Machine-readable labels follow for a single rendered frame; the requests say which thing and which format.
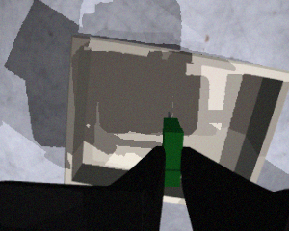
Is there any beige open tray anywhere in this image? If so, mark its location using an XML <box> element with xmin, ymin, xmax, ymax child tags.
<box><xmin>64</xmin><ymin>35</ymin><xmax>289</xmax><ymax>186</ymax></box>

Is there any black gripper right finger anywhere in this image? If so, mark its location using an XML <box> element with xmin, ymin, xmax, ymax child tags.
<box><xmin>180</xmin><ymin>147</ymin><xmax>289</xmax><ymax>231</ymax></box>

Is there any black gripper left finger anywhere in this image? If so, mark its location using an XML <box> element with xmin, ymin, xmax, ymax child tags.
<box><xmin>0</xmin><ymin>146</ymin><xmax>166</xmax><ymax>231</ymax></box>

